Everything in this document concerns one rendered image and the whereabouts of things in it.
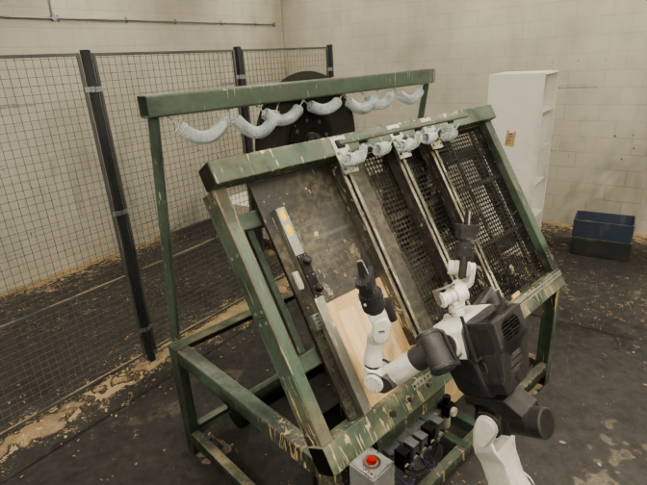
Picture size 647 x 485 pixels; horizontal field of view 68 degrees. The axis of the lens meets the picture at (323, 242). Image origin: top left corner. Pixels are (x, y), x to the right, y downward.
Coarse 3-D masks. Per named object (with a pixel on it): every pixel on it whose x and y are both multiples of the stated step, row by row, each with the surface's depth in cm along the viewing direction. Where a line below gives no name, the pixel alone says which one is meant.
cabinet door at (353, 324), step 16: (336, 304) 212; (352, 304) 218; (336, 320) 210; (352, 320) 215; (368, 320) 220; (352, 336) 213; (400, 336) 228; (352, 352) 210; (384, 352) 221; (400, 352) 226
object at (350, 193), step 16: (336, 176) 234; (352, 176) 234; (352, 192) 231; (352, 208) 232; (368, 224) 230; (368, 240) 231; (368, 256) 234; (384, 256) 231; (384, 272) 229; (384, 288) 232; (400, 288) 230; (400, 304) 227; (416, 320) 230
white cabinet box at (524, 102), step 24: (504, 72) 549; (528, 72) 519; (552, 72) 512; (504, 96) 522; (528, 96) 508; (552, 96) 546; (504, 120) 530; (528, 120) 515; (552, 120) 554; (504, 144) 538; (528, 144) 523; (528, 168) 531; (528, 192) 539
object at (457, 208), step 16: (432, 128) 277; (448, 128) 266; (432, 144) 272; (432, 160) 277; (432, 176) 280; (448, 176) 278; (448, 192) 275; (448, 208) 278; (480, 256) 276; (480, 272) 275; (496, 288) 275
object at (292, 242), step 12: (276, 216) 207; (288, 216) 209; (288, 240) 205; (300, 252) 207; (300, 276) 206; (312, 300) 205; (324, 300) 207; (324, 312) 205; (324, 324) 204; (324, 336) 206; (336, 336) 205; (336, 348) 203; (336, 360) 205; (348, 360) 205; (348, 372) 203; (348, 384) 204; (360, 384) 205; (360, 396) 203; (360, 408) 202
